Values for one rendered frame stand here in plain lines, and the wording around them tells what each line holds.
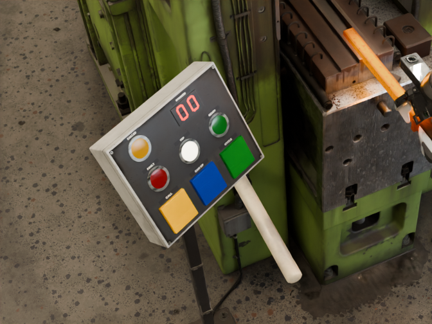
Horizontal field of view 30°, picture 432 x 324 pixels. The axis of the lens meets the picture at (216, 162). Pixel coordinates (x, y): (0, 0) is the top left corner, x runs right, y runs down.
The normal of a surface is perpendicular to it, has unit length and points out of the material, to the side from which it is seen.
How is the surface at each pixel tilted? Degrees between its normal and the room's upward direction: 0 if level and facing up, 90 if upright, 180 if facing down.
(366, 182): 90
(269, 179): 90
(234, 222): 90
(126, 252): 0
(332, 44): 0
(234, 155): 60
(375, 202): 90
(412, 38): 0
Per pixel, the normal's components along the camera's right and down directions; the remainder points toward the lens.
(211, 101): 0.58, 0.11
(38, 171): -0.10, -0.63
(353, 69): 0.38, 0.70
